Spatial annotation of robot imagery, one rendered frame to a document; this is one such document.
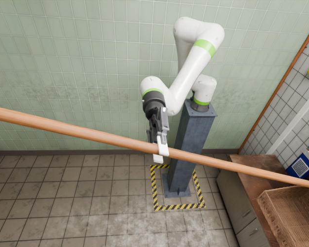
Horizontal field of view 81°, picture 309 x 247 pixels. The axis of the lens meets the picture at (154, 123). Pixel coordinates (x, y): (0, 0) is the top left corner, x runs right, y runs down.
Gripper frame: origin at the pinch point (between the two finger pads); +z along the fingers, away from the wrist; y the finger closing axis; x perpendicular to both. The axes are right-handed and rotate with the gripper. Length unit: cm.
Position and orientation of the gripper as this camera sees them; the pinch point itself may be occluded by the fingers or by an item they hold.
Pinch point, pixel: (160, 149)
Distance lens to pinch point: 56.2
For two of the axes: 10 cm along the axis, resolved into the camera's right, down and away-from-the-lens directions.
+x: -9.0, -2.6, -3.4
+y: -4.2, 6.9, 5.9
